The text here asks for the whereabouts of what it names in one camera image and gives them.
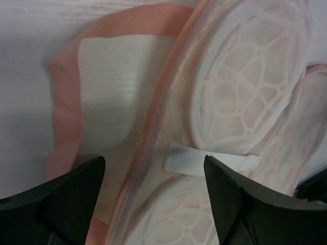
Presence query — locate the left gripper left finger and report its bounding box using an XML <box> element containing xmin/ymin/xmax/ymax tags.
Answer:
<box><xmin>1</xmin><ymin>156</ymin><xmax>105</xmax><ymax>244</ymax></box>

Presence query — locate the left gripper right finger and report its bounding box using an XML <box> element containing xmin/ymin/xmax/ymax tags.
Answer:
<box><xmin>204</xmin><ymin>156</ymin><xmax>326</xmax><ymax>244</ymax></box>

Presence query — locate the floral mesh laundry bag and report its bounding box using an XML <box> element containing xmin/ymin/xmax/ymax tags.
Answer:
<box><xmin>46</xmin><ymin>1</ymin><xmax>326</xmax><ymax>244</ymax></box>

